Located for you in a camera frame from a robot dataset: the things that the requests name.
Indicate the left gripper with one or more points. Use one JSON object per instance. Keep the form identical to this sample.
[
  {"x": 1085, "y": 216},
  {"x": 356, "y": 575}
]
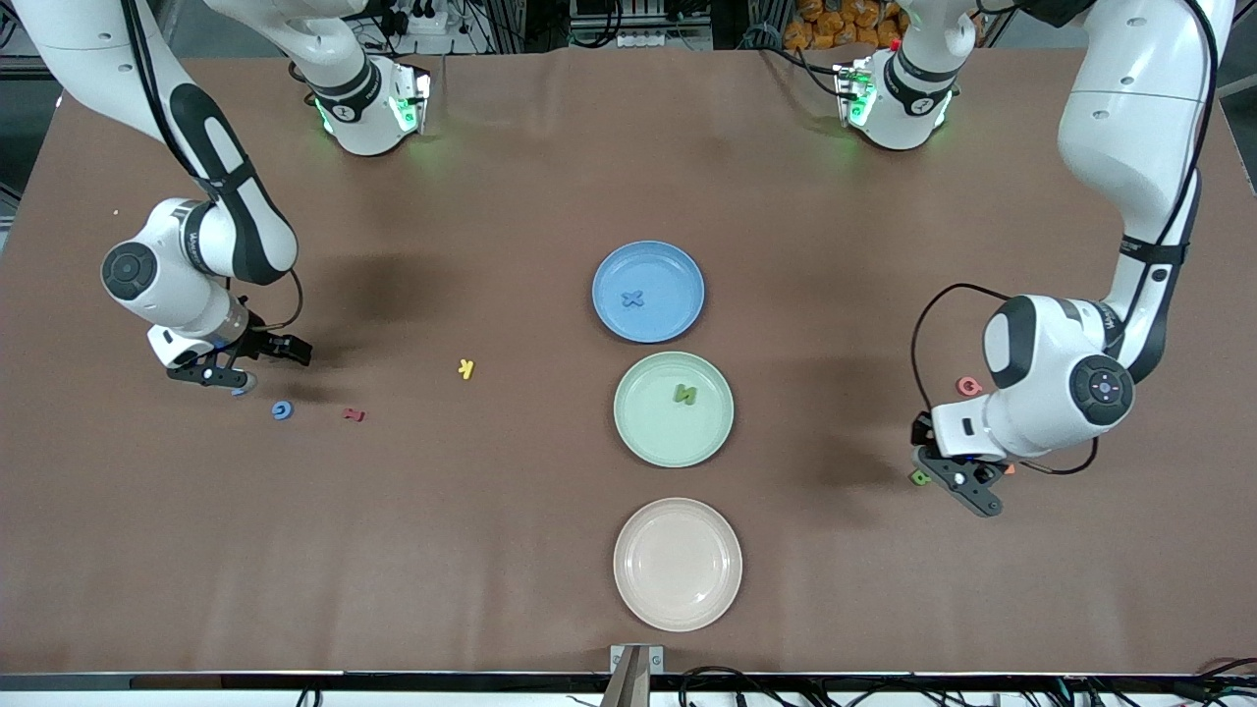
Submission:
[{"x": 922, "y": 431}]

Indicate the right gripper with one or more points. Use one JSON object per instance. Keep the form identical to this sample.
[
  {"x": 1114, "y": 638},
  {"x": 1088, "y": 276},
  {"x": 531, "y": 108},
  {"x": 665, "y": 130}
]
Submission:
[{"x": 262, "y": 341}]

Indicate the blue letter G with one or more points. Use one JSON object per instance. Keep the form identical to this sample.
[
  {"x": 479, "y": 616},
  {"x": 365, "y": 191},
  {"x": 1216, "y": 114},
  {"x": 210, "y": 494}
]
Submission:
[{"x": 276, "y": 410}]

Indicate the green letter N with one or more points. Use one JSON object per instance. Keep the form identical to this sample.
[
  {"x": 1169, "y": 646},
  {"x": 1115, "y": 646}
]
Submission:
[{"x": 685, "y": 394}]

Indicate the blue letter X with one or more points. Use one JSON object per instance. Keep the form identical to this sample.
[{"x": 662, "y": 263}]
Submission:
[{"x": 633, "y": 298}]

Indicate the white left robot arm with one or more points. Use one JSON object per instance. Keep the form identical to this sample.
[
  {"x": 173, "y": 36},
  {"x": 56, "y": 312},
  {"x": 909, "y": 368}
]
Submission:
[{"x": 1129, "y": 128}]

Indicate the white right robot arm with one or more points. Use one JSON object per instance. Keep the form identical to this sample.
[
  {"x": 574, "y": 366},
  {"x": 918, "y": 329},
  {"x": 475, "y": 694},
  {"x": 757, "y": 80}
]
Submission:
[{"x": 236, "y": 226}]

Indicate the pink letter G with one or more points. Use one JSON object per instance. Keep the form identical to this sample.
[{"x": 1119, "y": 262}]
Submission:
[{"x": 962, "y": 386}]

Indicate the brown paper table cover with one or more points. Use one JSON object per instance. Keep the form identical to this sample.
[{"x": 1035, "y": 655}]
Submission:
[{"x": 442, "y": 540}]

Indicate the light green plate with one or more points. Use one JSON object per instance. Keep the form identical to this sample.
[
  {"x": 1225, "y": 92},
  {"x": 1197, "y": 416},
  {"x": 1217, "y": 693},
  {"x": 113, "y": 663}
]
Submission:
[{"x": 648, "y": 422}]

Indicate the pale pink plate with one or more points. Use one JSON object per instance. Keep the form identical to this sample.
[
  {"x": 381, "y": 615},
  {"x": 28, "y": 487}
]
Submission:
[{"x": 678, "y": 565}]

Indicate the blue plate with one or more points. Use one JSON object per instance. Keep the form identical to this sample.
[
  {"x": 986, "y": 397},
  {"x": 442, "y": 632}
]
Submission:
[{"x": 668, "y": 275}]

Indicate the white power strip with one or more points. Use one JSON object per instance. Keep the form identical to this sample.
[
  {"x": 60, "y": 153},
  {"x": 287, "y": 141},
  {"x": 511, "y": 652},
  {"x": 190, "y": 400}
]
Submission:
[{"x": 427, "y": 18}]

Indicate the bag of orange fruits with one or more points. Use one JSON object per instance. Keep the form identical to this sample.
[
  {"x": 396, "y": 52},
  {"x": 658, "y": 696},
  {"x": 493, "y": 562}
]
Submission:
[{"x": 845, "y": 25}]

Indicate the grey power strip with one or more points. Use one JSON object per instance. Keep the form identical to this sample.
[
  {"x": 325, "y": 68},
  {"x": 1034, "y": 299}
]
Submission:
[{"x": 648, "y": 41}]

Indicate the metal table edge rail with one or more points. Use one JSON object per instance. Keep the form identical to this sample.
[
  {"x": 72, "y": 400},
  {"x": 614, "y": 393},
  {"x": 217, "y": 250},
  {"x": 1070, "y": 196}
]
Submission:
[{"x": 295, "y": 679}]

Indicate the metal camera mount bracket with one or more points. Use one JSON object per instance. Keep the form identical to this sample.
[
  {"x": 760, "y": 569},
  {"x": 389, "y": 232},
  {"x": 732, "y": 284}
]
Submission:
[{"x": 636, "y": 660}]

